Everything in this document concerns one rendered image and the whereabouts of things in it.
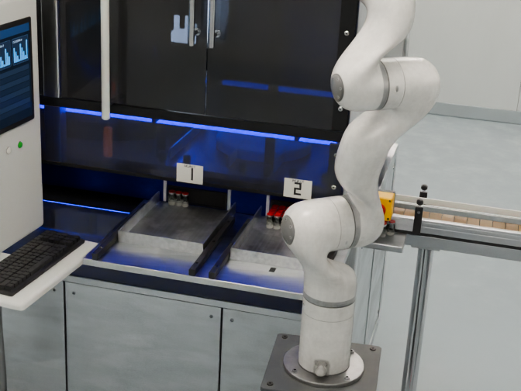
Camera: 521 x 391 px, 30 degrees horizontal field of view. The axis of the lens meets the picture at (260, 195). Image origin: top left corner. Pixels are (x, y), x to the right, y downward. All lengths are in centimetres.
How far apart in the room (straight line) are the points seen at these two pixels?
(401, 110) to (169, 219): 125
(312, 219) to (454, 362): 215
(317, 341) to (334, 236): 27
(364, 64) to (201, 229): 124
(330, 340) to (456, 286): 260
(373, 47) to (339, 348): 74
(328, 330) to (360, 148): 46
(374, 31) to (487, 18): 555
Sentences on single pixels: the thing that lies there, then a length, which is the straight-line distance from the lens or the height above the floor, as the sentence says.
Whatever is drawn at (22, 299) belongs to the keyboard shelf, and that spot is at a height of 80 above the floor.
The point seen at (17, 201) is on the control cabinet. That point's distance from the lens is 302.
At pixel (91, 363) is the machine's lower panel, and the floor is 28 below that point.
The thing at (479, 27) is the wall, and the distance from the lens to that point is 740.
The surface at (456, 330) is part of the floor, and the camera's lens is 439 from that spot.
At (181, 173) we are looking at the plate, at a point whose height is 102.
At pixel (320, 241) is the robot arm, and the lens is 208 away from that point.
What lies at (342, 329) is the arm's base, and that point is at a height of 99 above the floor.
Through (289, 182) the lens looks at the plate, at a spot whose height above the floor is 104.
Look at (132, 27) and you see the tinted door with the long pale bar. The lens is 295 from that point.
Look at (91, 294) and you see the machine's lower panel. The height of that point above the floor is 55.
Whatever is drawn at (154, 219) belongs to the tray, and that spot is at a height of 88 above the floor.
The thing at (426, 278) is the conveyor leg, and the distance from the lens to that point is 313.
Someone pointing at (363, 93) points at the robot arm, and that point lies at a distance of 184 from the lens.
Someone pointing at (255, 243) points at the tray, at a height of 88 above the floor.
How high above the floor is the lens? 205
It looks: 21 degrees down
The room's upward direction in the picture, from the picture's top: 3 degrees clockwise
